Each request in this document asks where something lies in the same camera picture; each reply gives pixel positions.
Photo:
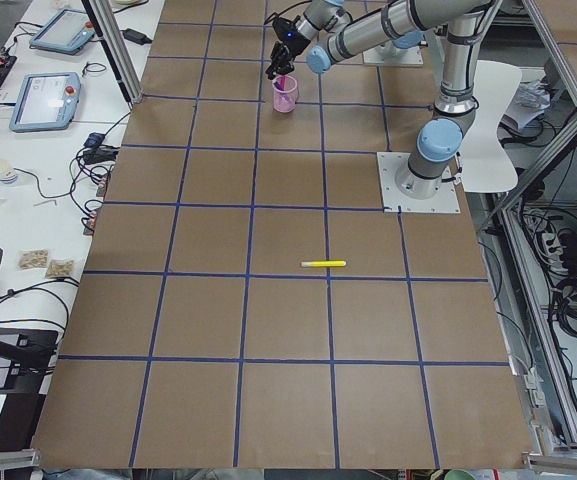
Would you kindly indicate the pink mesh cup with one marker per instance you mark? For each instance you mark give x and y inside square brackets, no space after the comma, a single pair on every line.
[284,102]

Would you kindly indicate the aluminium frame post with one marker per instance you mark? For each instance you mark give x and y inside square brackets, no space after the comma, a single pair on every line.
[108,32]

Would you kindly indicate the blue teach pendant near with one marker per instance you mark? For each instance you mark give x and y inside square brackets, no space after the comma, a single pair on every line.
[46,102]

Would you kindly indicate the black power adapter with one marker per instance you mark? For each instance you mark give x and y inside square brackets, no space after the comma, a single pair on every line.
[136,37]

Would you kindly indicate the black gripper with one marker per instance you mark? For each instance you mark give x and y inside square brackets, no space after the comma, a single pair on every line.
[292,44]

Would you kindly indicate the white chair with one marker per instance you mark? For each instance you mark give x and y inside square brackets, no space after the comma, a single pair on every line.
[487,168]

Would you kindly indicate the blue teach pendant far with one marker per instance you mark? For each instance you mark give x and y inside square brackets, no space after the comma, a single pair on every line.
[67,32]

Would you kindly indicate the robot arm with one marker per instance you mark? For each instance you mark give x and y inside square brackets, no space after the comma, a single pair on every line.
[390,36]

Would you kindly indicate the yellow marker pen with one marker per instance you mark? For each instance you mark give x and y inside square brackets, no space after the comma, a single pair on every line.
[323,264]

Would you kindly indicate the blue teach pendant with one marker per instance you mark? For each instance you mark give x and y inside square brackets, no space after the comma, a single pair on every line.
[46,102]
[67,32]

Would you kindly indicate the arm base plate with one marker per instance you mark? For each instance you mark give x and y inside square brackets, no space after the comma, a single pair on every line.
[389,55]
[403,192]

